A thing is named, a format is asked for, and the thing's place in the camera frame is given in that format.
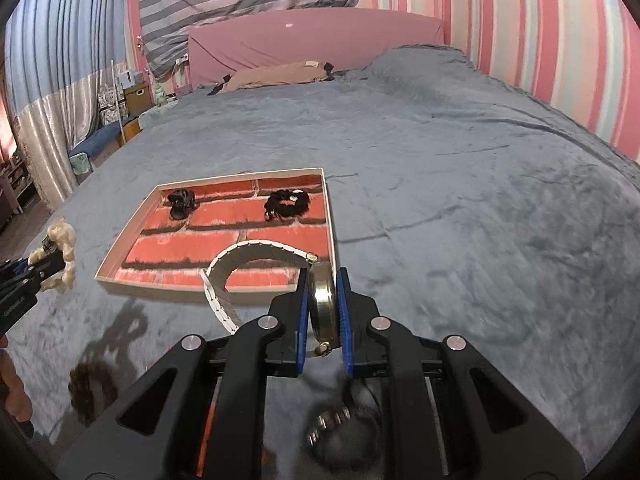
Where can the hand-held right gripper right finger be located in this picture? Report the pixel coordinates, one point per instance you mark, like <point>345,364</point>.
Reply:
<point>345,320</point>

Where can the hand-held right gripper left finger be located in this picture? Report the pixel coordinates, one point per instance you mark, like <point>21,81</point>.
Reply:
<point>302,310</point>

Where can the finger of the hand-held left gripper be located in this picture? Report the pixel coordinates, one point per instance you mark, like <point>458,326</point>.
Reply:
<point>12,266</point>
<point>40,269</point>

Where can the cream scrunchie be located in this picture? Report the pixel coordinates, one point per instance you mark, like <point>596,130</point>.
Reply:
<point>62,237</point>

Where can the shallow brick-print tray box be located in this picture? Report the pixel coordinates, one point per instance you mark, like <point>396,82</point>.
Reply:
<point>165,255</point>

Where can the person's left hand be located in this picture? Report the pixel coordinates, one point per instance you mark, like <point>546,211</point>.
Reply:
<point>12,385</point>

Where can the low shelf with small things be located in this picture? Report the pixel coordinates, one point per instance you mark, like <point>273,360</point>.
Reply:
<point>15,185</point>

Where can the black scrunchie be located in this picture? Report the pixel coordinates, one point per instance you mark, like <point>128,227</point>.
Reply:
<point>286,205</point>

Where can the blue cushioned bench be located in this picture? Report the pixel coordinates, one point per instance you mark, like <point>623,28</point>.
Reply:
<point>102,137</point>

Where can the floral storage box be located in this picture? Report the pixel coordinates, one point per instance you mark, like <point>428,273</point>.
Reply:
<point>109,107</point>

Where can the thin white pole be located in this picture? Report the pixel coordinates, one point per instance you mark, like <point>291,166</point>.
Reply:
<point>119,110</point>

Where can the small wooden cabinet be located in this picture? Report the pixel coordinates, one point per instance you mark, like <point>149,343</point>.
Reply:
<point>137,100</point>

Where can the small white device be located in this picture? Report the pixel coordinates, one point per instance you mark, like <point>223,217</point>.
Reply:
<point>126,79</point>

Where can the blue and cream curtain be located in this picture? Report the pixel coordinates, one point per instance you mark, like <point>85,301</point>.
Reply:
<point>65,60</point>

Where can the green jar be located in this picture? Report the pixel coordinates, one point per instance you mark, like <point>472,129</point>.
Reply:
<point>159,95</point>

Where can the tan pillow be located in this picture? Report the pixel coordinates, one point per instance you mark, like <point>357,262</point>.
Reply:
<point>280,76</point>

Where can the pink headboard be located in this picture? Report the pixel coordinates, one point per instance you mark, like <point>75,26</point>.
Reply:
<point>310,40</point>

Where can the grey striped hanging duvet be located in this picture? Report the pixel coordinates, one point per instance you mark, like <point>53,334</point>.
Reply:
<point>240,5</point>

